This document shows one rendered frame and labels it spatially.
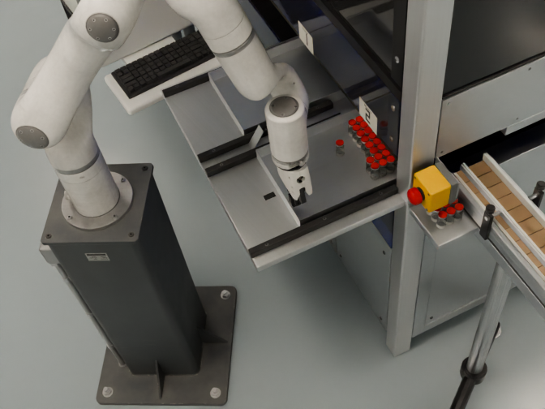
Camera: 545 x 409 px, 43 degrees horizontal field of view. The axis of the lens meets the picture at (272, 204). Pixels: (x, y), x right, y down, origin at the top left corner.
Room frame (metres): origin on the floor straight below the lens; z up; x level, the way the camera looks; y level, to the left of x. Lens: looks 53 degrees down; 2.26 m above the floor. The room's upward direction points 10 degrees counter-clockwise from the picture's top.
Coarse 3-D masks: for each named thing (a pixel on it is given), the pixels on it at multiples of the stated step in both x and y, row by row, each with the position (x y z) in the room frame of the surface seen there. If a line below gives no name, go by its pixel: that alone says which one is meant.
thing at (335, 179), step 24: (336, 120) 1.28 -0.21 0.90; (312, 144) 1.22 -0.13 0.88; (264, 168) 1.16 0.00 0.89; (312, 168) 1.15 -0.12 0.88; (336, 168) 1.13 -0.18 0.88; (360, 168) 1.12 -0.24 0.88; (288, 192) 1.08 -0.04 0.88; (312, 192) 1.07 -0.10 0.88; (336, 192) 1.05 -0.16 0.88; (360, 192) 1.02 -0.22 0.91; (312, 216) 0.97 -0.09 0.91
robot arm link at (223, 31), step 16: (176, 0) 1.04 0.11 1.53; (192, 0) 1.02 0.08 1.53; (208, 0) 1.02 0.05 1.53; (224, 0) 1.03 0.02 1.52; (192, 16) 1.02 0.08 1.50; (208, 16) 1.01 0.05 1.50; (224, 16) 1.02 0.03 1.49; (240, 16) 1.03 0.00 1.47; (208, 32) 1.02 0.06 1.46; (224, 32) 1.01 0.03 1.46; (240, 32) 1.02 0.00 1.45; (224, 48) 1.01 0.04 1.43
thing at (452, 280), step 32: (544, 128) 1.15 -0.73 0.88; (480, 160) 1.08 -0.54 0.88; (512, 160) 1.07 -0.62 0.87; (544, 160) 1.11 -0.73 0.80; (544, 192) 1.12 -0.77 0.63; (352, 256) 1.26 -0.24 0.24; (384, 256) 1.07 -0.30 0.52; (448, 256) 1.03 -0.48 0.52; (480, 256) 1.07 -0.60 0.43; (384, 288) 1.06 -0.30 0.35; (448, 288) 1.04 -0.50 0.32; (480, 288) 1.08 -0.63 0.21; (384, 320) 1.05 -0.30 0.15; (416, 320) 1.00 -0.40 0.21
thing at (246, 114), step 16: (272, 48) 1.59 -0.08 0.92; (288, 48) 1.61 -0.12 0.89; (304, 48) 1.61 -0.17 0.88; (288, 64) 1.55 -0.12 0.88; (304, 64) 1.54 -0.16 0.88; (320, 64) 1.53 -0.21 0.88; (224, 80) 1.53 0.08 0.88; (304, 80) 1.47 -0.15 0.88; (320, 80) 1.46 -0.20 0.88; (224, 96) 1.47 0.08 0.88; (240, 96) 1.45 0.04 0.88; (320, 96) 1.40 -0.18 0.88; (336, 96) 1.37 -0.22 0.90; (240, 112) 1.39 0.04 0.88; (256, 112) 1.38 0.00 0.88; (240, 128) 1.31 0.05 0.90
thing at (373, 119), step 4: (360, 100) 1.20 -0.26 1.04; (360, 104) 1.20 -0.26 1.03; (364, 104) 1.18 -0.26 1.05; (360, 108) 1.20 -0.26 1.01; (364, 108) 1.18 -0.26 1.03; (368, 108) 1.16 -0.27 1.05; (360, 112) 1.20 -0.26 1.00; (364, 112) 1.18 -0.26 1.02; (364, 116) 1.18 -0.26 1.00; (372, 116) 1.14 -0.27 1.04; (368, 120) 1.16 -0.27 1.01; (372, 120) 1.14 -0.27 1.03; (376, 120) 1.13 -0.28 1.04; (368, 124) 1.16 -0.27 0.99; (372, 124) 1.14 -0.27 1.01; (376, 124) 1.12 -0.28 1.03; (372, 128) 1.14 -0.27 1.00; (376, 128) 1.12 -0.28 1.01; (376, 132) 1.12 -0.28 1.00
